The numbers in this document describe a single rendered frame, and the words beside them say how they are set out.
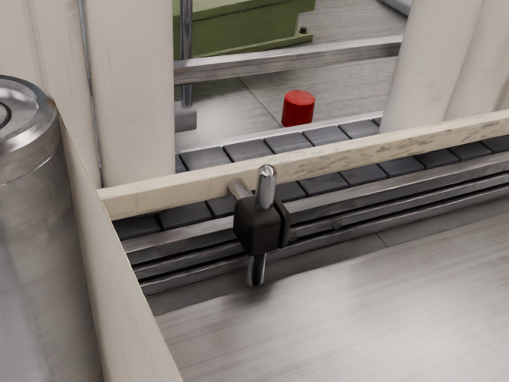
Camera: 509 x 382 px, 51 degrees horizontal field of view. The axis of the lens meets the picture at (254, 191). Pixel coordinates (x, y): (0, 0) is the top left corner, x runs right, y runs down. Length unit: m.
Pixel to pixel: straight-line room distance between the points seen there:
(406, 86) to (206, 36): 0.32
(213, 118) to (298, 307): 0.31
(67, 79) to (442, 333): 0.26
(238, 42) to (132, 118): 0.42
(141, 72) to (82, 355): 0.19
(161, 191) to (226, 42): 0.40
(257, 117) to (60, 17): 0.33
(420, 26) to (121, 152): 0.24
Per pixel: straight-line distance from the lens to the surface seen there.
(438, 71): 0.45
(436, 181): 0.47
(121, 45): 0.31
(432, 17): 0.43
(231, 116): 0.59
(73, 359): 0.17
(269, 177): 0.31
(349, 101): 0.65
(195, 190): 0.36
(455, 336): 0.34
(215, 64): 0.40
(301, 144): 0.47
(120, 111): 0.33
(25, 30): 0.30
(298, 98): 0.57
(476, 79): 0.49
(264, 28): 0.75
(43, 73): 0.31
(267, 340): 0.31
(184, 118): 0.46
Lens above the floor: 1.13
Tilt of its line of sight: 38 degrees down
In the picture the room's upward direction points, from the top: 6 degrees clockwise
